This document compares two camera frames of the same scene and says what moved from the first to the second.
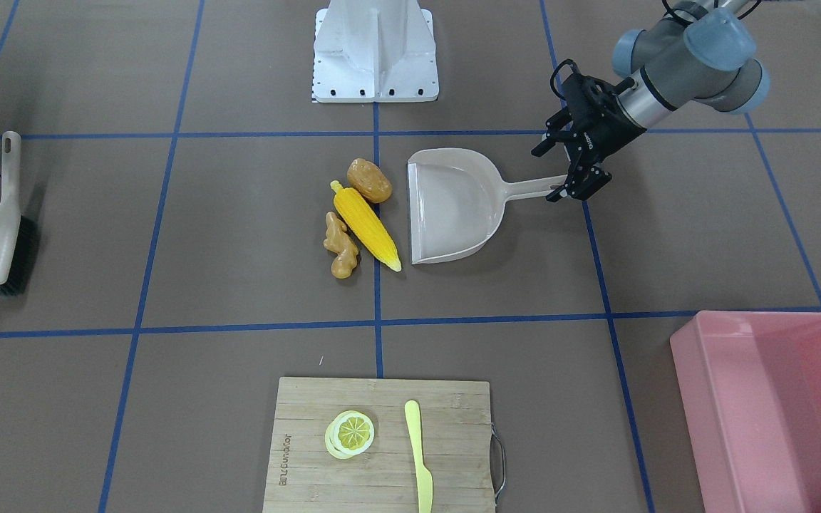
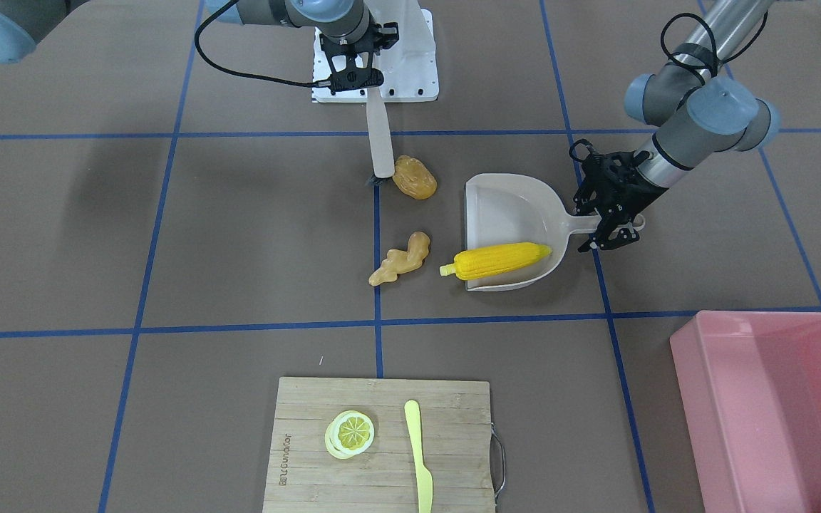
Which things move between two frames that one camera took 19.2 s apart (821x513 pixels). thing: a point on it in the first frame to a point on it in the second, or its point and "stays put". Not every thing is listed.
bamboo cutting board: x=455 y=430 stays put
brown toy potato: x=369 y=180 to x=412 y=178
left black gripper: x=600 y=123 to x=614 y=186
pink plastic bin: x=777 y=406 stays put
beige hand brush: x=12 y=255 to x=380 y=137
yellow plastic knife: x=424 y=477 stays put
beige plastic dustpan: x=457 y=201 to x=503 y=209
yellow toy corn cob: x=367 y=225 to x=487 y=261
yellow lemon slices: x=350 y=434 stays put
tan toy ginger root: x=339 y=241 to x=398 y=261
